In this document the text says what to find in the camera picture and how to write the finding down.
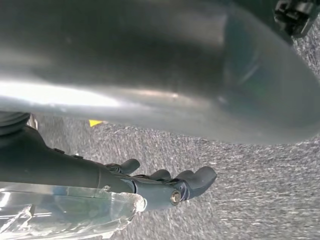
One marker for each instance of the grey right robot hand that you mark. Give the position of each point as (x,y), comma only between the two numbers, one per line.
(149,59)

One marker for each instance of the yellow floor tape square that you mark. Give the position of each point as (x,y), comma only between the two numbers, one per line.
(94,123)

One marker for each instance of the clear plastic cover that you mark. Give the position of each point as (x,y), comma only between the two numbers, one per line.
(62,212)

